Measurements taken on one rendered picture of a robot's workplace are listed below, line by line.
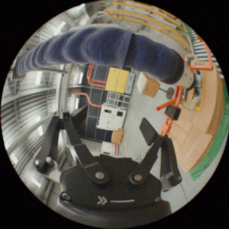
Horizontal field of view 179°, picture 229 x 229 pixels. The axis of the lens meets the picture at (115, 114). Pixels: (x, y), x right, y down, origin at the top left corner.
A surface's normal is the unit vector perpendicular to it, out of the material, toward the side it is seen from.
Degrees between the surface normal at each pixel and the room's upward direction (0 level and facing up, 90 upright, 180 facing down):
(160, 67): 76
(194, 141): 0
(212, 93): 0
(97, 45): 96
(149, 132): 0
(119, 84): 90
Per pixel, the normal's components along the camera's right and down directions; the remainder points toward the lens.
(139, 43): -0.38, 0.49
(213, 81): -0.98, -0.21
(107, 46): 0.06, 0.76
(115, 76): 0.00, 0.32
